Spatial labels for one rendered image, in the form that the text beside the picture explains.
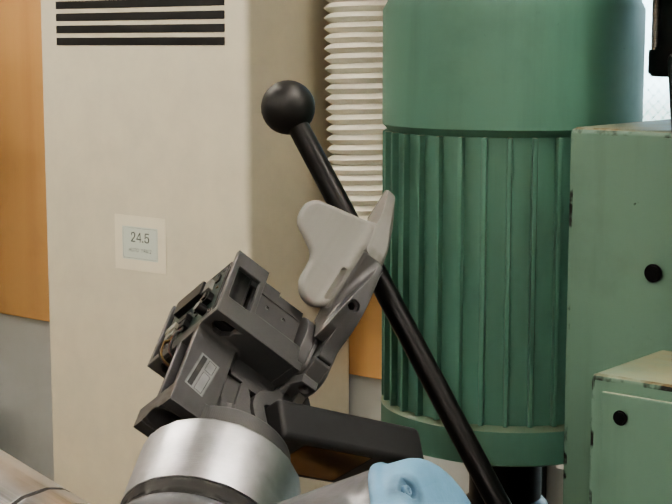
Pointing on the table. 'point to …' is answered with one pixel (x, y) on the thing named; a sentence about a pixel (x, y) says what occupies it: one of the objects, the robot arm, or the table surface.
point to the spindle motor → (493, 202)
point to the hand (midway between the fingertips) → (323, 257)
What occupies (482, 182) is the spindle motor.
